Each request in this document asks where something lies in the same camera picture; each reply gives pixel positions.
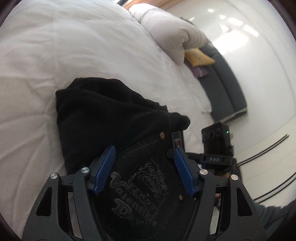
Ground person's right forearm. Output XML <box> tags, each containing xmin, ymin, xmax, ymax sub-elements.
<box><xmin>254</xmin><ymin>200</ymin><xmax>296</xmax><ymax>235</ymax></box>

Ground white bed sheet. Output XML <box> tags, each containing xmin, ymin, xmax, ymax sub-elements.
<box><xmin>0</xmin><ymin>0</ymin><xmax>213</xmax><ymax>235</ymax></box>

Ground black pants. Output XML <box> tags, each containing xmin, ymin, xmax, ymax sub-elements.
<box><xmin>55</xmin><ymin>77</ymin><xmax>202</xmax><ymax>241</ymax></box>

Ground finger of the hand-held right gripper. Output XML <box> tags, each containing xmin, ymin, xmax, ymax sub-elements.
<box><xmin>172</xmin><ymin>131</ymin><xmax>204</xmax><ymax>163</ymax></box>

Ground yellow pillow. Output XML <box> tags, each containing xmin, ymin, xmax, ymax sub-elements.
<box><xmin>184</xmin><ymin>48</ymin><xmax>216</xmax><ymax>66</ymax></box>

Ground purple pillow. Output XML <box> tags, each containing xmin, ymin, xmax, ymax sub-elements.
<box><xmin>188</xmin><ymin>62</ymin><xmax>210</xmax><ymax>78</ymax></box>

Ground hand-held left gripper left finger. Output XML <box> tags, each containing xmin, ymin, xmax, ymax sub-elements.
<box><xmin>22</xmin><ymin>146</ymin><xmax>116</xmax><ymax>241</ymax></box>

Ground rolled white duvet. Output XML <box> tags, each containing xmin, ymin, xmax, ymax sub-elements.
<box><xmin>129</xmin><ymin>3</ymin><xmax>209</xmax><ymax>66</ymax></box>

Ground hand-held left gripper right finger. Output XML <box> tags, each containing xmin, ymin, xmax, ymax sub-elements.
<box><xmin>166</xmin><ymin>148</ymin><xmax>267</xmax><ymax>241</ymax></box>

